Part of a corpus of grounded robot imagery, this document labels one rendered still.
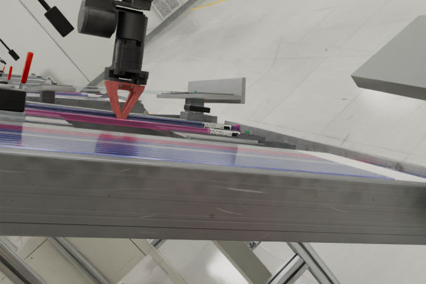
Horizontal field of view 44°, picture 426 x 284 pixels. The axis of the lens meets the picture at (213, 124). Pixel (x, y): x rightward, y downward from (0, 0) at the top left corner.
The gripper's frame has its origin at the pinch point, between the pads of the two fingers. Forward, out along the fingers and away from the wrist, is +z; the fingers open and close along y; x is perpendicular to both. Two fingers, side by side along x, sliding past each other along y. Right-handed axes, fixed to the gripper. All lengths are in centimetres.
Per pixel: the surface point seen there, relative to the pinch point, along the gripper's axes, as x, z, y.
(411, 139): 124, -1, -53
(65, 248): 6, 53, -82
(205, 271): 65, 65, -93
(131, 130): 4.5, 3.1, -7.8
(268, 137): 25.2, 0.1, 13.8
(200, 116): 19.4, -1.4, -7.6
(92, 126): -3.7, 3.2, -7.8
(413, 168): 25, -1, 51
